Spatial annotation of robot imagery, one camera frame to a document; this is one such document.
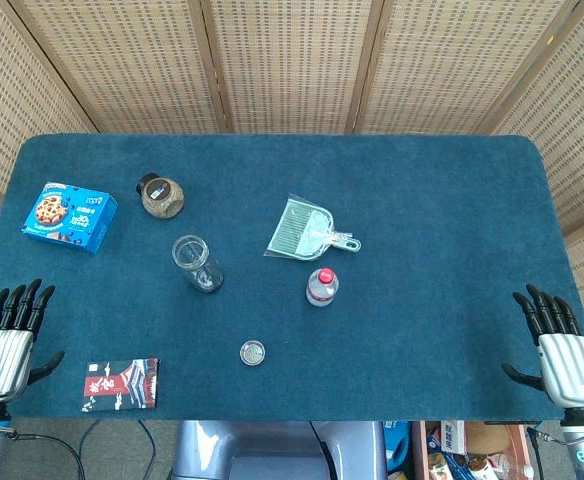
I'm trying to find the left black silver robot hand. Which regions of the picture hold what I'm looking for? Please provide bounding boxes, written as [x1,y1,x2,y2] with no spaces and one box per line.
[0,278,66,404]

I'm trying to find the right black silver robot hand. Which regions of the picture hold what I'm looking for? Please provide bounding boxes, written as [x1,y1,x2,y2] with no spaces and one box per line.
[501,283,584,409]

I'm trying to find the round metal strainer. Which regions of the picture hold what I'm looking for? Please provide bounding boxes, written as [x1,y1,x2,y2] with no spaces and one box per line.
[238,339,267,367]

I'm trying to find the clear glass jar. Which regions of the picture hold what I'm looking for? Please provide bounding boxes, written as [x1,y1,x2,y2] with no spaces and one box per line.
[171,234,225,295]

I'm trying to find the red black printed booklet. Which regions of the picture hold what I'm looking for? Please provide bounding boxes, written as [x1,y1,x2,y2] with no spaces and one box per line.
[81,357,160,413]

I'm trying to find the pink box of packages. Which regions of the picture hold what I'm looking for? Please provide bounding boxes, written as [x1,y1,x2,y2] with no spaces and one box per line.
[411,420,533,480]

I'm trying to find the blue cookie box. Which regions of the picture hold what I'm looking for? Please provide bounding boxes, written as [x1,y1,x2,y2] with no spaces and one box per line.
[20,180,119,255]

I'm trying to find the blue carpet table cloth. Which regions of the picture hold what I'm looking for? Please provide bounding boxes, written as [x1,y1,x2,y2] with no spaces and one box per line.
[0,133,584,422]

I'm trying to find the blue plastic package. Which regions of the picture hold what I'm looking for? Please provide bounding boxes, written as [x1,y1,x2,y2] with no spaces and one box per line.
[384,420,413,474]

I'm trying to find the round glass jar black lid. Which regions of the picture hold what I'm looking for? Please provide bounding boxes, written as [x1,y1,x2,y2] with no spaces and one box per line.
[134,172,185,220]

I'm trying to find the woven bamboo screen panel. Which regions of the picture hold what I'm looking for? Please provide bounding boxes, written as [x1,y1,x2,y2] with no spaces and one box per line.
[9,0,233,135]
[0,0,98,201]
[489,0,584,351]
[201,0,386,135]
[356,0,584,135]

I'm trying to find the small cola bottle red cap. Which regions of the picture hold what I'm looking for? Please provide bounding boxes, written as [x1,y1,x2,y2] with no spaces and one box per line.
[305,267,340,308]

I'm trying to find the grey-blue robot torso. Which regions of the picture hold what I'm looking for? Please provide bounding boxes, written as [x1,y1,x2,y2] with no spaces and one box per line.
[170,419,389,480]

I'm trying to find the green plastic dustpan in bag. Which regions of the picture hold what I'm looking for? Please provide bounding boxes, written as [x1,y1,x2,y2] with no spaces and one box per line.
[263,193,362,262]

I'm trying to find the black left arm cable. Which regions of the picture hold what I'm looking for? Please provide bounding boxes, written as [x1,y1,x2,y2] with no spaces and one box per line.
[0,407,87,480]

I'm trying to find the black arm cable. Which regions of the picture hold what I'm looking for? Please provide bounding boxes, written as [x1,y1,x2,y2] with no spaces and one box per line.
[0,407,87,480]
[525,424,566,480]

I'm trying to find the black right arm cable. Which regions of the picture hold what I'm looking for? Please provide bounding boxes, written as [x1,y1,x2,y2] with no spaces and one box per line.
[525,424,566,480]

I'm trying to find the dark floor cable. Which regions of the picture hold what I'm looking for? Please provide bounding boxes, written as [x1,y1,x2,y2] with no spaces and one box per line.
[138,419,173,480]

